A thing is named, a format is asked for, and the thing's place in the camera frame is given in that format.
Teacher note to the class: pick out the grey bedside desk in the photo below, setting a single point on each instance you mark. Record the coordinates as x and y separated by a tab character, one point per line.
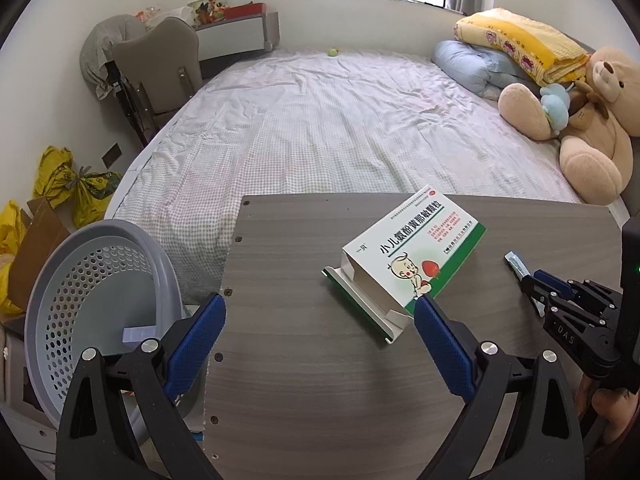
230	32

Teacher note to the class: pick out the grey-brown chair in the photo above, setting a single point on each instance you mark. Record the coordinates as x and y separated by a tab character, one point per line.
155	60

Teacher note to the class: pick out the grey perforated plastic basket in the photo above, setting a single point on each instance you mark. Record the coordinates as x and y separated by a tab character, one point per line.
75	280

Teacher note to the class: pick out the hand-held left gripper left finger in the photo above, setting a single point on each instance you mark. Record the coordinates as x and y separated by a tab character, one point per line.
197	340

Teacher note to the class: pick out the red box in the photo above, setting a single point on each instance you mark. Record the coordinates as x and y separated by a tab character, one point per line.
245	11

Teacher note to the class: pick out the small blue plush toy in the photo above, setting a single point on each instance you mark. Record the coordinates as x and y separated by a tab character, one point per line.
555	107

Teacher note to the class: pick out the small pale blue sachet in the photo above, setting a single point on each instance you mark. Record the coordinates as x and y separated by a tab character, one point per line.
515	262

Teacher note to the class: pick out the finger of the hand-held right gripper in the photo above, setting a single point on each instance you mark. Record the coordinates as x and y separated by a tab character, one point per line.
555	282
537	292

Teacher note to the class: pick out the yellow folded blanket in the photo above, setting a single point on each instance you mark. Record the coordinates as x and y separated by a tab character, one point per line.
520	35

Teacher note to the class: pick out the white and orange bag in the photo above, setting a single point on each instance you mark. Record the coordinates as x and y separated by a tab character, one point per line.
147	15

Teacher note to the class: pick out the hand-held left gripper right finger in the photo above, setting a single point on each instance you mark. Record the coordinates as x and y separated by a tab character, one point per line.
442	345

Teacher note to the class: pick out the bed with checked sheet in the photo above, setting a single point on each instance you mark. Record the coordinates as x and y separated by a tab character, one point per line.
300	135

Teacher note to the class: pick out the grey cloth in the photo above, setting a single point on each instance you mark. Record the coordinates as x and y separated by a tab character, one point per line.
100	45

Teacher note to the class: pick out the beige teddy bear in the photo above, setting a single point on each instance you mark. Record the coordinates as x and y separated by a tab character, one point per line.
595	150

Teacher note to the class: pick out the yellow plastic bag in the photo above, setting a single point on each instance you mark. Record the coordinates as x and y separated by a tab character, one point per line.
11	245
52	175

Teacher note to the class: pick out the brown cardboard box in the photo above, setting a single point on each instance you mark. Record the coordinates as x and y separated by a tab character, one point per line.
40	245

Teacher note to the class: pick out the person's right hand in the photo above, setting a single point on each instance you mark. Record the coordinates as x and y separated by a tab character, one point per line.
612	405

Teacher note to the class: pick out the yellow green-printed sack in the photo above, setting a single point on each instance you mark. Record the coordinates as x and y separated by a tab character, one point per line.
95	195

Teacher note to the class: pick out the dark wall socket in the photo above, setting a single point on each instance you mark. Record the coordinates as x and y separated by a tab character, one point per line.
111	154

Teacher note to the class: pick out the light blue pillow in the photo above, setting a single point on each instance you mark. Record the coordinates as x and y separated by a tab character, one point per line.
465	60

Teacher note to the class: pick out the white and green medicine box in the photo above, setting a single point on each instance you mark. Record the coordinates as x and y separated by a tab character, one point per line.
425	240

